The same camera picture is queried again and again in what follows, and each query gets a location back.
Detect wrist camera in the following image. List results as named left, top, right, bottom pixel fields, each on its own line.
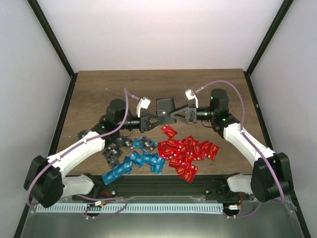
left=185, top=89, right=199, bottom=108
left=136, top=97, right=151, bottom=118

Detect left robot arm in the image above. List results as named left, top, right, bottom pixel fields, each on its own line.
left=24, top=98, right=168, bottom=208

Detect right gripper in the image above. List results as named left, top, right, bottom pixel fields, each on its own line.
left=170, top=105, right=216, bottom=125

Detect lone black VIP card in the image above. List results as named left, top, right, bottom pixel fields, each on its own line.
left=77, top=129, right=88, bottom=140

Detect blue VIP card pile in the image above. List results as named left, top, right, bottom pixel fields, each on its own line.
left=102, top=150, right=165, bottom=185

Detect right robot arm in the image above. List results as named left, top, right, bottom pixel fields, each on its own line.
left=169, top=88, right=294, bottom=203

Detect black card holder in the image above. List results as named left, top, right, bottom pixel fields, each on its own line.
left=156, top=98, right=176, bottom=124

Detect red VIP card pile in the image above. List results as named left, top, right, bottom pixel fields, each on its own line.
left=157, top=136, right=219, bottom=183

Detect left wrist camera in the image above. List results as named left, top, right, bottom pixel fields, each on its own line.
left=136, top=97, right=151, bottom=118

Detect black aluminium frame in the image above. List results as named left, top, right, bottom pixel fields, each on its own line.
left=28, top=0, right=311, bottom=238

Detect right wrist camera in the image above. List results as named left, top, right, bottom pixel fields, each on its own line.
left=185, top=89, right=199, bottom=108

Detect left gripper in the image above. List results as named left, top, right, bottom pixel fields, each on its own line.
left=117, top=112, right=164, bottom=133

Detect black VIP card pile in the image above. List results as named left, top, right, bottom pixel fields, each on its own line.
left=102, top=133, right=133, bottom=169

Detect white slotted cable duct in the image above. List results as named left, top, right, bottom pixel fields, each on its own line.
left=36, top=203, right=223, bottom=214

